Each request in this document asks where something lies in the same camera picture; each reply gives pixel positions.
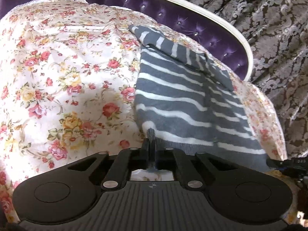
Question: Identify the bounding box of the grey white striped sweater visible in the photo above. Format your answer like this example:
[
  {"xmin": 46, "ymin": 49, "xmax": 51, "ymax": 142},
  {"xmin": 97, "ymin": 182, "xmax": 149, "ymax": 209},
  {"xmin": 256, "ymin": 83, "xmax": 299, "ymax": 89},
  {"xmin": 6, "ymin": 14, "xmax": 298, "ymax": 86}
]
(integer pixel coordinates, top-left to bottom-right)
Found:
[{"xmin": 129, "ymin": 25, "xmax": 269, "ymax": 172}]

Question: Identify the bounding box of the floral bed cover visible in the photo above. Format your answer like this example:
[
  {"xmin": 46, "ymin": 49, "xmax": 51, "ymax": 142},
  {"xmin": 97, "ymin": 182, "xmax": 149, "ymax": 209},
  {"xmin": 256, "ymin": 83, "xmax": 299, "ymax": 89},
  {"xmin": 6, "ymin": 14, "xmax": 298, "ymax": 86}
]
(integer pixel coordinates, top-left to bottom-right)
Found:
[{"xmin": 0, "ymin": 0, "xmax": 301, "ymax": 224}]

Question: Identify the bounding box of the purple tufted white-framed sofa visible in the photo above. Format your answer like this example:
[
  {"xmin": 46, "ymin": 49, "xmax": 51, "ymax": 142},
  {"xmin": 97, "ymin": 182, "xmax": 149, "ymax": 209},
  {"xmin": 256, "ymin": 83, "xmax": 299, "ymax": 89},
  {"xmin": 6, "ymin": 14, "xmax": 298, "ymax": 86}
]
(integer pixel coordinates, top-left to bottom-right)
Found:
[{"xmin": 1, "ymin": 0, "xmax": 253, "ymax": 81}]

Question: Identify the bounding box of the grey damask curtain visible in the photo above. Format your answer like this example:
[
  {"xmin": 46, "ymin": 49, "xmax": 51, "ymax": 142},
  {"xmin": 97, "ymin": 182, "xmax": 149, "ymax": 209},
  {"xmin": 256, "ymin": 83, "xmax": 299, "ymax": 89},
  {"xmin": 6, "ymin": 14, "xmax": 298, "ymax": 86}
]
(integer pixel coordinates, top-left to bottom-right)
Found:
[{"xmin": 186, "ymin": 0, "xmax": 307, "ymax": 157}]

